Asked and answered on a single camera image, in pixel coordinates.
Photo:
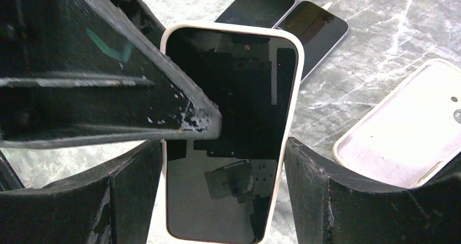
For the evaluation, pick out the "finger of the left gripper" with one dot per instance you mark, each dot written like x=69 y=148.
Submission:
x=78 y=72
x=142 y=17

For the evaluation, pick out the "beige phone case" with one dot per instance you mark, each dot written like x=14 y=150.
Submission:
x=412 y=134

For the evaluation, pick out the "black smartphone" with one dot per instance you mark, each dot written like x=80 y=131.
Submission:
x=256 y=13

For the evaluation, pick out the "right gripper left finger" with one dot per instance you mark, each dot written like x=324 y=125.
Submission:
x=109 y=203

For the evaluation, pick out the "phone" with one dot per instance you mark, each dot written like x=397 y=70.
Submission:
x=318 y=30
x=224 y=190

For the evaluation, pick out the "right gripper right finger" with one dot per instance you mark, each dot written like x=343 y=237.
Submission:
x=332 y=204

